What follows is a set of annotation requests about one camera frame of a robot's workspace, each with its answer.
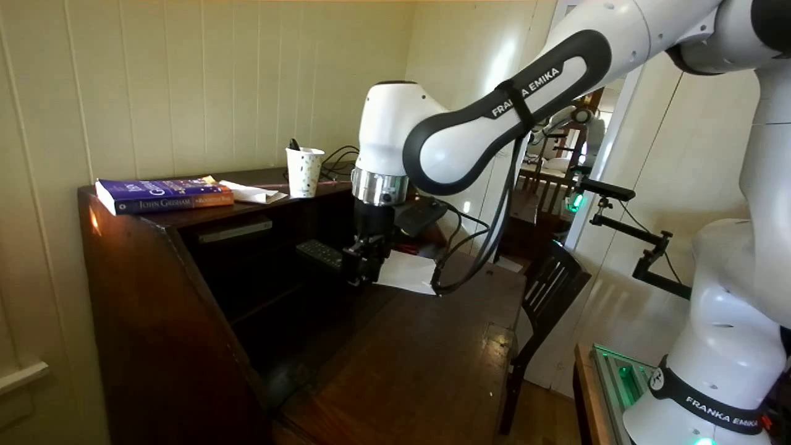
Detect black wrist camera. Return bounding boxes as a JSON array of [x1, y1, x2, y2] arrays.
[[393, 195, 450, 241]]

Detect black tangled cable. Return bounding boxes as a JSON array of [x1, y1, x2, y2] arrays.
[[319, 143, 363, 181]]

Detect blue hardcover book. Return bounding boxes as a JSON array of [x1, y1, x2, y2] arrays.
[[95, 173, 237, 219]]

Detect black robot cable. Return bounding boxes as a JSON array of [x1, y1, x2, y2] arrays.
[[431, 137, 531, 298]]

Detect white folded papers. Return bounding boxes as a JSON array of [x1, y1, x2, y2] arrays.
[[217, 178, 289, 207]]

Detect white wall trim ledge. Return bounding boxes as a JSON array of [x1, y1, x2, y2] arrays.
[[0, 359, 53, 402]]

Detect dark wooden chair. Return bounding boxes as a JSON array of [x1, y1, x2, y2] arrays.
[[497, 238, 593, 437]]

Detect white paper sheet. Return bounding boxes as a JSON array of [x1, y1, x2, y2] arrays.
[[373, 245, 441, 298]]

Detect white paper cup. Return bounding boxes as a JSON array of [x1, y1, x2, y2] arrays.
[[285, 143, 326, 201]]

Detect dark wooden secretary desk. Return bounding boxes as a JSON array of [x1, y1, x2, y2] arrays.
[[75, 167, 529, 445]]

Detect light wooden robot table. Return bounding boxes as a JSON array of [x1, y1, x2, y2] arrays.
[[573, 342, 629, 445]]

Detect dark chair beyond doorway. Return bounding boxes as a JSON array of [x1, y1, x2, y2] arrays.
[[509, 122, 590, 267]]

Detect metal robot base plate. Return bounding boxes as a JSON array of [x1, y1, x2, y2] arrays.
[[590, 345, 660, 415]]

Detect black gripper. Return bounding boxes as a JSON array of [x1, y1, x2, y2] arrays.
[[342, 201, 399, 290]]

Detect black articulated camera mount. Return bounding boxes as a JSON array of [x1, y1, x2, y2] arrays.
[[567, 177, 700, 305]]

